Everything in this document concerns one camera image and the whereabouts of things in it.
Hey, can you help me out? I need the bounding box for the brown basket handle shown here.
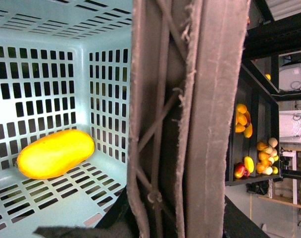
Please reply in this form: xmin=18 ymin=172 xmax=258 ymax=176
xmin=127 ymin=0 xmax=250 ymax=238

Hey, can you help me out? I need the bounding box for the yellow mango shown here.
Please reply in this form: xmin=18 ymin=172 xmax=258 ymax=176
xmin=17 ymin=129 xmax=95 ymax=179

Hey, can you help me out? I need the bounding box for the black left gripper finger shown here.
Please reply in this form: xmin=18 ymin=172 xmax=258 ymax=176
xmin=33 ymin=225 xmax=138 ymax=238

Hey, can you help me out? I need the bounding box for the light blue plastic basket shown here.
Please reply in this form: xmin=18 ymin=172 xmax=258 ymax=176
xmin=0 ymin=0 xmax=133 ymax=238

